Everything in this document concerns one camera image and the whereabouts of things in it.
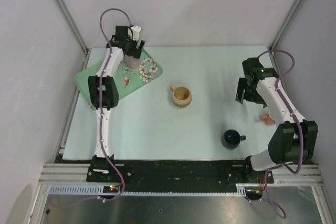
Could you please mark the blue mug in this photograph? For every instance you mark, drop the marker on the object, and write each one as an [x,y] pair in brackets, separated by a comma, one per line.
[231,139]

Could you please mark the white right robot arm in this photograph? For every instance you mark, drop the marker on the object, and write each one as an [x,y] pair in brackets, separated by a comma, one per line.
[295,137]

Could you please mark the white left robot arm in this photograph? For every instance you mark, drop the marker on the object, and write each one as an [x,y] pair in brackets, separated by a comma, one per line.
[103,91]

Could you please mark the brown mug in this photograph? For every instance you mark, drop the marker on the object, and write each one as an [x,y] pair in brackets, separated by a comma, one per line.
[256,74]

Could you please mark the green floral tray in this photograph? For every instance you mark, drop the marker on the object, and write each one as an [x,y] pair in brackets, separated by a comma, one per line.
[127,80]

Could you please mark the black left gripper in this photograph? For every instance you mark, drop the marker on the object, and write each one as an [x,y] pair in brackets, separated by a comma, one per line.
[135,52]

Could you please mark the white slotted cable duct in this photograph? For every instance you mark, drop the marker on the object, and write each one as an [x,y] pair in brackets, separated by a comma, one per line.
[99,190]

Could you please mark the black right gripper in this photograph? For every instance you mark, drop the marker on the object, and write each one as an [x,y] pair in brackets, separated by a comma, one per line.
[242,86]

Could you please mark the beige mug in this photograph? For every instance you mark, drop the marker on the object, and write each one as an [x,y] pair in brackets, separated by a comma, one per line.
[181,96]

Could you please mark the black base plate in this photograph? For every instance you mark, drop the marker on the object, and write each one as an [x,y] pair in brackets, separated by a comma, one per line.
[182,175]

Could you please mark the orange cup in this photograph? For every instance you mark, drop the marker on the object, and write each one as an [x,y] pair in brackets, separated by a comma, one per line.
[267,119]

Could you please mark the pink ribbed mug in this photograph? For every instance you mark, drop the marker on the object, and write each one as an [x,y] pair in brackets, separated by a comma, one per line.
[132,62]

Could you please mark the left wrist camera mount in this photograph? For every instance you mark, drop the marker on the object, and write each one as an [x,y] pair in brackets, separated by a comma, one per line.
[134,32]

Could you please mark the aluminium frame rail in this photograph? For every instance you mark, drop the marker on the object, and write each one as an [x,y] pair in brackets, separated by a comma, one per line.
[64,173]

